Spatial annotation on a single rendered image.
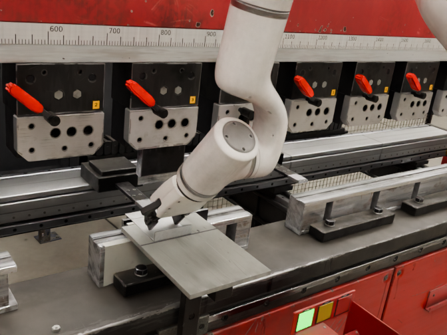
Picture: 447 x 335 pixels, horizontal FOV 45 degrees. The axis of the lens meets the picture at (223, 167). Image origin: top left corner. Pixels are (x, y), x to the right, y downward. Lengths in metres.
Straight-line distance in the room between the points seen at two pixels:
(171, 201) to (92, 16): 0.35
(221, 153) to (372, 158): 1.22
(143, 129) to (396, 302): 1.03
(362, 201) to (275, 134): 0.72
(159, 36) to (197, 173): 0.26
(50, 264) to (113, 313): 1.84
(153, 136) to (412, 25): 0.77
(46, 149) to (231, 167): 0.32
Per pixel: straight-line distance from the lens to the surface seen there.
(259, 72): 0.82
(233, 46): 0.81
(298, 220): 1.44
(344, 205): 1.54
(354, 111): 1.39
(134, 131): 1.01
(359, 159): 1.96
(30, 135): 0.94
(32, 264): 2.91
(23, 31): 0.90
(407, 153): 2.18
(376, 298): 1.65
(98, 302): 1.11
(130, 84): 0.94
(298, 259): 1.34
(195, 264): 1.01
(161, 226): 1.12
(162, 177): 1.13
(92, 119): 0.97
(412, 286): 1.78
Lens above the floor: 1.52
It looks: 21 degrees down
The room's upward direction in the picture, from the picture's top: 7 degrees clockwise
